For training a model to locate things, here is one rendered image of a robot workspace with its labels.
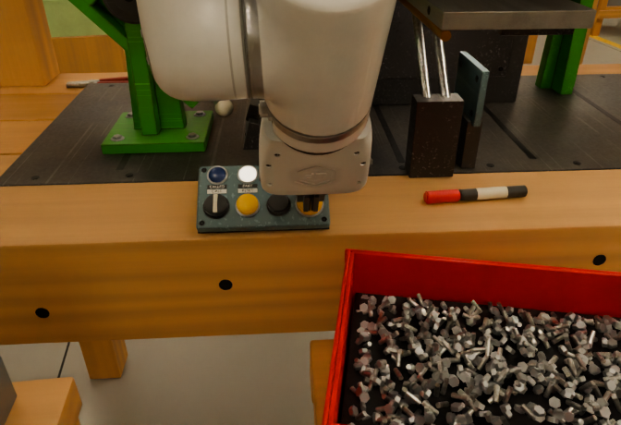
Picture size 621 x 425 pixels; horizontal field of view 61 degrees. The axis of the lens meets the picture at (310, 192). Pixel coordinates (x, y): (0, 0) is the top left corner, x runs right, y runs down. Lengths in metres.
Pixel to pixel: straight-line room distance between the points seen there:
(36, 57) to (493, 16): 0.92
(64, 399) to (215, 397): 1.09
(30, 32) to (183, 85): 0.90
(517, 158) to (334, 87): 0.52
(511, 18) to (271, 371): 1.28
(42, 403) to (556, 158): 0.70
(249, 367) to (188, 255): 1.08
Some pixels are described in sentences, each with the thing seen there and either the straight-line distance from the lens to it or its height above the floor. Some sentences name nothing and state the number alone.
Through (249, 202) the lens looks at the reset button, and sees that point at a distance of 0.59.
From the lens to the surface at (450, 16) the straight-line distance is 0.58.
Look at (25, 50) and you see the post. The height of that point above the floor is 0.96.
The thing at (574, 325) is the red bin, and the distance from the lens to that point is 0.58.
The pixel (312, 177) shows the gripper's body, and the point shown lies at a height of 1.01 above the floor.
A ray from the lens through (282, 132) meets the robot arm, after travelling 0.40.
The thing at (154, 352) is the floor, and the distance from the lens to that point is 1.77.
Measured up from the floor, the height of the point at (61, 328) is 0.78.
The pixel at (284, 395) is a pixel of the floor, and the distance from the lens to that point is 1.60.
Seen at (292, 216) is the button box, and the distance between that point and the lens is 0.59.
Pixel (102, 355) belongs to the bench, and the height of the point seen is 0.10.
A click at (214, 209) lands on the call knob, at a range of 0.59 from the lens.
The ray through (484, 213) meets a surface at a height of 0.90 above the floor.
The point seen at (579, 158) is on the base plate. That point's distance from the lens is 0.86.
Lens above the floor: 1.24
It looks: 30 degrees down
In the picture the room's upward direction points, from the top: straight up
